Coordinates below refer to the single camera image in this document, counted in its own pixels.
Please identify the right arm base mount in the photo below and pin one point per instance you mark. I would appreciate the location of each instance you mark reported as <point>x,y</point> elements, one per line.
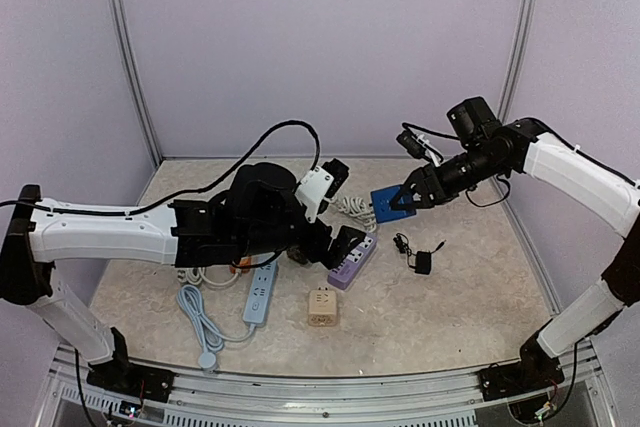
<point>533,371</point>

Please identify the aluminium front frame rail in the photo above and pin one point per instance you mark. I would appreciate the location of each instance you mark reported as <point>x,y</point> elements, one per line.
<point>441,398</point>

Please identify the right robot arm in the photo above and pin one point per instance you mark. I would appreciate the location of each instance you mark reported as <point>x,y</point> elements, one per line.
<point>529,146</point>

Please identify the aluminium corner post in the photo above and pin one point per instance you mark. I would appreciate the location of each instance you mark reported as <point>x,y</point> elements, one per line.
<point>125,47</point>
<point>516,59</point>

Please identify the dark green cube socket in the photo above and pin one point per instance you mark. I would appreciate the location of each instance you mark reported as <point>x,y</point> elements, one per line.
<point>296,255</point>

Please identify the right aluminium corner post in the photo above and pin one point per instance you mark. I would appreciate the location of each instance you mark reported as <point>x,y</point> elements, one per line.
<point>516,59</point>

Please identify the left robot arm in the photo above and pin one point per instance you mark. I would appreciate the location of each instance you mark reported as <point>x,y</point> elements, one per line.
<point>266,210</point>

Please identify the beige cube socket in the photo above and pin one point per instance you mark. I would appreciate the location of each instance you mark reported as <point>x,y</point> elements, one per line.
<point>322,308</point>

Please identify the light blue power strip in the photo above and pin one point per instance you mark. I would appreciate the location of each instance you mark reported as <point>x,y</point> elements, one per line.
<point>259,297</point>

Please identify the left aluminium corner post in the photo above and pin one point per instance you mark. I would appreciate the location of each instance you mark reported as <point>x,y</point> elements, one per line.
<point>125,47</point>

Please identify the purple power strip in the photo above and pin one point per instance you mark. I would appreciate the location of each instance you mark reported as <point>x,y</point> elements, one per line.
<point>343,276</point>

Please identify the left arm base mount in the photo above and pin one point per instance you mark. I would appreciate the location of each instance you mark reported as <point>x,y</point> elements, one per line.
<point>135,380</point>

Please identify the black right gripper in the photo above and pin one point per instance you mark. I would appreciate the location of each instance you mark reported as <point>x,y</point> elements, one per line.
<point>428,186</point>

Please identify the blue cube socket adapter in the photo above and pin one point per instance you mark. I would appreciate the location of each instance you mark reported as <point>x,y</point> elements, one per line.
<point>380,203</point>

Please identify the orange power strip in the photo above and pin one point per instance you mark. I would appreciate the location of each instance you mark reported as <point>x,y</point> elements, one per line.
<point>244,266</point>

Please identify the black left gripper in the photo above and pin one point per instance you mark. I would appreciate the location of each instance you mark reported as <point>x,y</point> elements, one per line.
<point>339,247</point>

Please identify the black power adapter with cable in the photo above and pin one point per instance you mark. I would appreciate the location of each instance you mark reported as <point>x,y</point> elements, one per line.
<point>420,262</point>

